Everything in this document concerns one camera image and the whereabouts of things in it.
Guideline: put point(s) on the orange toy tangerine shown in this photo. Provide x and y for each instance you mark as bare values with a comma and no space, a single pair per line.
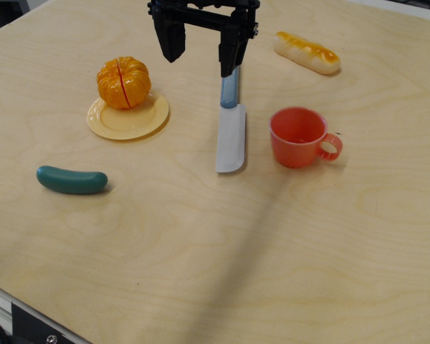
123,82

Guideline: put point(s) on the black corner bracket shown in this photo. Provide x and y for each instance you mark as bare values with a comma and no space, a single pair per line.
33,326

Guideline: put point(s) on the yellow plastic plate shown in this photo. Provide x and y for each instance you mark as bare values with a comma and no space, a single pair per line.
141,121

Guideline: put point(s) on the orange plastic cup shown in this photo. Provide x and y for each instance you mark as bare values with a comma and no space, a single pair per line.
300,135

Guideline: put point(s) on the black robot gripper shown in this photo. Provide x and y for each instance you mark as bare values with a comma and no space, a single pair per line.
235,20

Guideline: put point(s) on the toy bread loaf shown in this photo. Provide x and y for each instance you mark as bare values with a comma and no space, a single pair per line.
308,54

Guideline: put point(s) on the toy knife blue handle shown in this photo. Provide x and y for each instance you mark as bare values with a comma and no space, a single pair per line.
230,152

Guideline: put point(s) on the green toy cucumber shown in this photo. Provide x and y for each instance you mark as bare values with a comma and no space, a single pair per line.
71,182

